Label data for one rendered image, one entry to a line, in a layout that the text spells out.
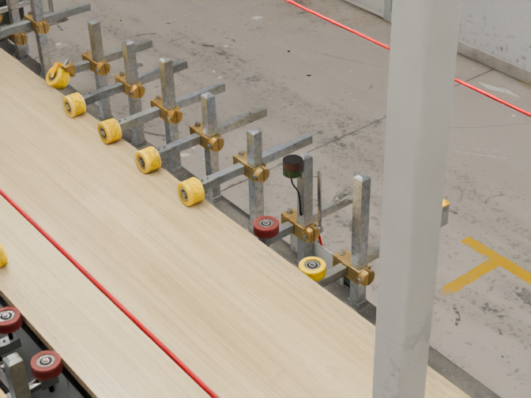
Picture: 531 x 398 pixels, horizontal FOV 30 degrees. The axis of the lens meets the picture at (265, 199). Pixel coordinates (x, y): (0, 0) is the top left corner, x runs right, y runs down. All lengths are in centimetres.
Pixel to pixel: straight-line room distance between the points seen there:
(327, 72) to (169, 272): 319
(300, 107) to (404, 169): 451
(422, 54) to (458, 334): 315
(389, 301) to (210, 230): 193
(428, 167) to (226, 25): 553
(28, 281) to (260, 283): 67
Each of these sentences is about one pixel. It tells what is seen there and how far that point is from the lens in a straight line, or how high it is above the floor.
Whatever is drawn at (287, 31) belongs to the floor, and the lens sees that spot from 642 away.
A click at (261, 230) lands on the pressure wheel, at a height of 90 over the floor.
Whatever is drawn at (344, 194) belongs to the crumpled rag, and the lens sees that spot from 324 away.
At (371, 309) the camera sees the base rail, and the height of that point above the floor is 70.
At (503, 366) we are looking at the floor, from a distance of 396.
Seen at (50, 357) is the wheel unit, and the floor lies 91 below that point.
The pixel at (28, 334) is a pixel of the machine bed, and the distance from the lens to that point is 292.
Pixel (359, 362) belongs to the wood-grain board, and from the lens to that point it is 260.
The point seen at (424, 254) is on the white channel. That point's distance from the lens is 110.
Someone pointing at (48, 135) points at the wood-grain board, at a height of 90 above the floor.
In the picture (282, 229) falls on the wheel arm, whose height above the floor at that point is 86.
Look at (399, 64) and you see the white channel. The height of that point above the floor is 225.
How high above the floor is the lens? 269
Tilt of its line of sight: 34 degrees down
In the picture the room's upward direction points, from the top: 2 degrees counter-clockwise
